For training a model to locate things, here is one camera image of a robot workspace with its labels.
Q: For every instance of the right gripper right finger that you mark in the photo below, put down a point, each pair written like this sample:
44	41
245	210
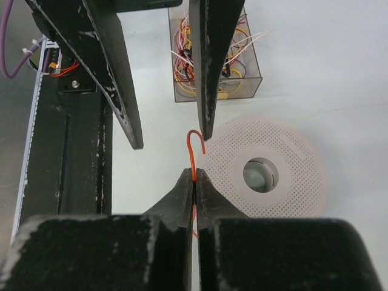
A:
241	253

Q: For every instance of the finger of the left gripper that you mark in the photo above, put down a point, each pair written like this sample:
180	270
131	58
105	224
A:
92	31
212	27

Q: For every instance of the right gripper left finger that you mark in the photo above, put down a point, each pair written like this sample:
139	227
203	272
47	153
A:
151	251

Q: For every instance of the grey perforated cable spool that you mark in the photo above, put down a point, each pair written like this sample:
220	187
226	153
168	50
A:
266	168

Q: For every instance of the white slotted cable duct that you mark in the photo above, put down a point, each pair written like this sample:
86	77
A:
23	181

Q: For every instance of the clear plastic cable box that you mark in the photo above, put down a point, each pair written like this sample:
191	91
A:
240	76

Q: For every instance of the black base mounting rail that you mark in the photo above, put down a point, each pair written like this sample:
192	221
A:
70	162

